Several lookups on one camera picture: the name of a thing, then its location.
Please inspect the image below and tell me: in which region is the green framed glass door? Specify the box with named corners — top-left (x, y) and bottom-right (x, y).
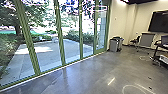
top-left (93, 0), bottom-right (113, 55)

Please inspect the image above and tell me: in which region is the grey trash bin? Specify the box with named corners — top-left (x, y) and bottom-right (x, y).
top-left (109, 38), bottom-right (120, 53)

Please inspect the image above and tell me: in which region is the dark trash bin blue rim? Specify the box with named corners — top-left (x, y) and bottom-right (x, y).
top-left (112, 35), bottom-right (125, 52)

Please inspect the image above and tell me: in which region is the black mesh swivel chair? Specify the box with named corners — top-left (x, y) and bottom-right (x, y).
top-left (129, 34), bottom-right (142, 51)

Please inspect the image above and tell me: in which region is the grey panel on stand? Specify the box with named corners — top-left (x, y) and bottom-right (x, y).
top-left (137, 32), bottom-right (156, 54)

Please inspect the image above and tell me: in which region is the green framed window wall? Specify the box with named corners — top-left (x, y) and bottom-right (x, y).
top-left (0, 0), bottom-right (98, 92)

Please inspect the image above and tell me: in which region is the white floor cable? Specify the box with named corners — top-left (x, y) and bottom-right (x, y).
top-left (138, 53), bottom-right (154, 62)

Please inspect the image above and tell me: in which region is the black wall television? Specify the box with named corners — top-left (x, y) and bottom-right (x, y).
top-left (147, 9), bottom-right (168, 34)

